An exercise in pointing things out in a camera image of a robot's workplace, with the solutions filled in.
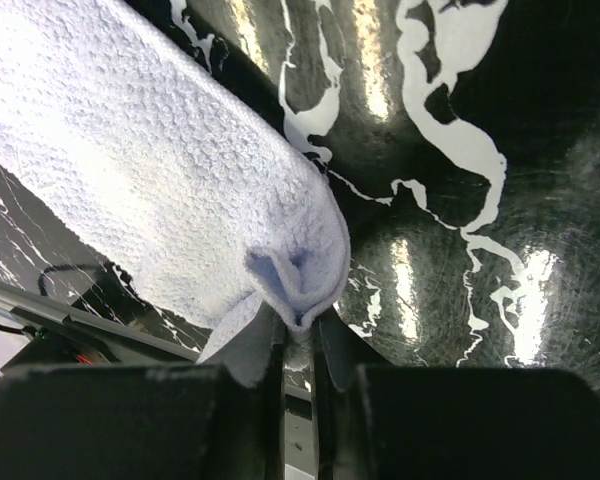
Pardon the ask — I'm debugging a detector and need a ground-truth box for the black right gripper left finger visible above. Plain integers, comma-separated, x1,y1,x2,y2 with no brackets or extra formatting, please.
203,304,286,479

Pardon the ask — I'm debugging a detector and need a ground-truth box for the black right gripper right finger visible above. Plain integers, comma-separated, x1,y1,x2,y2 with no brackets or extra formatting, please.
311,308,385,479

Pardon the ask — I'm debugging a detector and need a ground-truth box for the white terry towel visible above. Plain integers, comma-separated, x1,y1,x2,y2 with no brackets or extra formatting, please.
0,1,350,357

